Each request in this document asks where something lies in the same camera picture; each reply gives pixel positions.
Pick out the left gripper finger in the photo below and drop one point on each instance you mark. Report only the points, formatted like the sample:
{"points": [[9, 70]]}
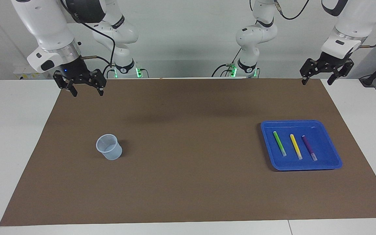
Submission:
{"points": [[341, 70], [310, 70]]}

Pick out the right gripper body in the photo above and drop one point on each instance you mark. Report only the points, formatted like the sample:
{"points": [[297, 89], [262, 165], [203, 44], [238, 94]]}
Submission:
{"points": [[74, 68]]}

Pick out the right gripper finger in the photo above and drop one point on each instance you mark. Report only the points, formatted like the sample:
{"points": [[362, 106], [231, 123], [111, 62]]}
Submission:
{"points": [[64, 83], [98, 80]]}

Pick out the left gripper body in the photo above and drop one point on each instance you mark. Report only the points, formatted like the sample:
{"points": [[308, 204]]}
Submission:
{"points": [[334, 62]]}

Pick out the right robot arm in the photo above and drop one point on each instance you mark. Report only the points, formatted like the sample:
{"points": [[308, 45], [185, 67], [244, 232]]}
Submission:
{"points": [[44, 26]]}

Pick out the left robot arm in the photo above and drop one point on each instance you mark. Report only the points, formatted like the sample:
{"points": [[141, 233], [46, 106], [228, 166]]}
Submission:
{"points": [[357, 19]]}

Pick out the clear plastic cup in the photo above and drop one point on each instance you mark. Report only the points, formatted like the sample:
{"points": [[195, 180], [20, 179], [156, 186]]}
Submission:
{"points": [[110, 148]]}

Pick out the yellow pen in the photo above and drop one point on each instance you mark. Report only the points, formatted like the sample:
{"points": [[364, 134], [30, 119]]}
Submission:
{"points": [[296, 146]]}

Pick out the purple pen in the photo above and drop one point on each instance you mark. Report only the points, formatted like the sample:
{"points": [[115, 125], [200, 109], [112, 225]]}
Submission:
{"points": [[309, 148]]}

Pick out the green pen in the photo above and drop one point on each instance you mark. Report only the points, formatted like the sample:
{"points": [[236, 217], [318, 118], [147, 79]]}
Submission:
{"points": [[279, 143]]}

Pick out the blue plastic tray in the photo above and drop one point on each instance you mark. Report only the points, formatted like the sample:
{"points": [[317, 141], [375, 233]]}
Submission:
{"points": [[325, 153]]}

